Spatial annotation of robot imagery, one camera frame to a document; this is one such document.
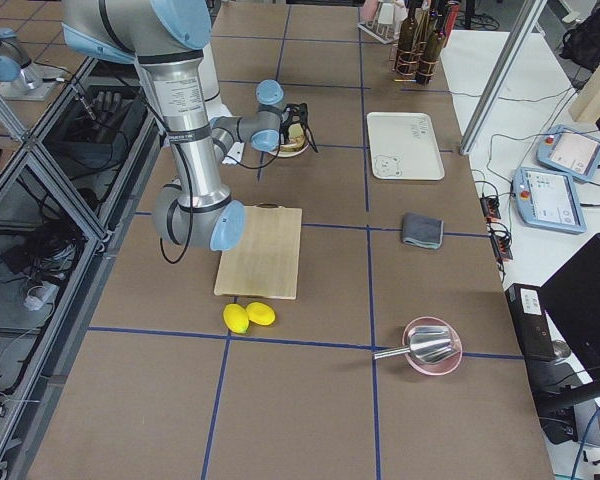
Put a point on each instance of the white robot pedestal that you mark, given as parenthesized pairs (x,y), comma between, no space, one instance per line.
(215,106)

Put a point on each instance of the far teach pendant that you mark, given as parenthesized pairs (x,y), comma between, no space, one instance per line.
(567,150)

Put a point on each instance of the white bear tray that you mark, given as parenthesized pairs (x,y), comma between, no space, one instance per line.
(403,146)

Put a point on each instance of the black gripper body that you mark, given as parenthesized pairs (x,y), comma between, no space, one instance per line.
(294,121)

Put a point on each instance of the dark wine bottle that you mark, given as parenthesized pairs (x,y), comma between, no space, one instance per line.
(434,45)
(414,25)

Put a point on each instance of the black monitor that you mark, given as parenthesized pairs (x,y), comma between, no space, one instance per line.
(571,297)

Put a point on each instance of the grey folded cloth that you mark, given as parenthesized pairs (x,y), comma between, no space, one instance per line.
(422,231)

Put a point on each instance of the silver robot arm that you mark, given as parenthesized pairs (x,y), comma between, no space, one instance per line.
(167,41)
(20,77)

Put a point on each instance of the dark wine bottle back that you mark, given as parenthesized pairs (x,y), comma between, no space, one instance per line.
(414,25)

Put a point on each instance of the copper wire bottle rack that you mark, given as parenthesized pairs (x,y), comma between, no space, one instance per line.
(406,61)

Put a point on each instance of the aluminium frame post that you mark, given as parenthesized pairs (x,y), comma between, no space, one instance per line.
(522,28)

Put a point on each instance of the near teach pendant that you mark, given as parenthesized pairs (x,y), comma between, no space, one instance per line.
(548,200)

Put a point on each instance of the white bowl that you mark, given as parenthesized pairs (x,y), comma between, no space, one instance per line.
(282,152)

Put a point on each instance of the metal scoop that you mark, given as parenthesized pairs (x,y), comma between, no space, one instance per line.
(426,344)

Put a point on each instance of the teach pendant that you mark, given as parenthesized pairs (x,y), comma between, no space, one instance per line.
(567,150)
(548,200)

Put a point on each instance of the black computer box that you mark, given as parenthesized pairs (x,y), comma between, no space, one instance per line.
(530,323)

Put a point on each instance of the wooden cutting board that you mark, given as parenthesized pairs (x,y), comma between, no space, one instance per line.
(265,263)

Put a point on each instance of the pink bowl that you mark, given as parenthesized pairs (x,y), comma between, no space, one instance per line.
(444,367)

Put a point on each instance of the whole yellow lemon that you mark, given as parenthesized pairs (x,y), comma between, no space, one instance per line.
(236,318)

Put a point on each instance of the dark wine bottle front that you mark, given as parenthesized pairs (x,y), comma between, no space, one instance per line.
(434,45)

